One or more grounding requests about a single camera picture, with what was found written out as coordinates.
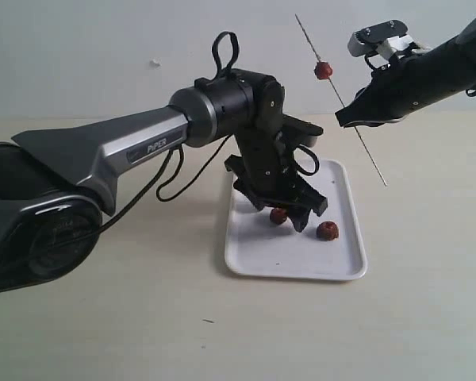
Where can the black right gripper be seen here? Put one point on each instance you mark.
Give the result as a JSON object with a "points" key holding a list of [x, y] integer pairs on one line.
{"points": [[417, 83]]}

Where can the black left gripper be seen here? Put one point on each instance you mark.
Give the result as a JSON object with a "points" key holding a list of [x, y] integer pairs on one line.
{"points": [[270, 174]]}

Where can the red date fruit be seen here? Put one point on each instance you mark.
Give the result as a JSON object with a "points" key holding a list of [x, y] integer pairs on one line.
{"points": [[327, 231], [323, 70], [278, 216]]}

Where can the red date fruit top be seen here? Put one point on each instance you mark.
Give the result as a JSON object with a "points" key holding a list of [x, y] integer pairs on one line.
{"points": [[323, 70]]}

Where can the thin wooden skewer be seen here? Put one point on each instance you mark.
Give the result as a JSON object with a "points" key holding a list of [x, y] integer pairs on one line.
{"points": [[341, 101]]}

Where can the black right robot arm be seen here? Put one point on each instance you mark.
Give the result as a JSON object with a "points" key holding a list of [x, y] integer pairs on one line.
{"points": [[412, 77]]}

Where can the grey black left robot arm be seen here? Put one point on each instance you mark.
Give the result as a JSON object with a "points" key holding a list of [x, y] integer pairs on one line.
{"points": [[58, 187]]}

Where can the white plastic tray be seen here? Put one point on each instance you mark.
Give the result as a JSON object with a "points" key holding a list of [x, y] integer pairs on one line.
{"points": [[257, 248]]}

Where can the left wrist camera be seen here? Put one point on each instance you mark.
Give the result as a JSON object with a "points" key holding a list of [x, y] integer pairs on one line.
{"points": [[296, 132]]}

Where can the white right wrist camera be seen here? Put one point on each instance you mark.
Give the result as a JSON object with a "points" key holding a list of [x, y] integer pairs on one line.
{"points": [[385, 39]]}

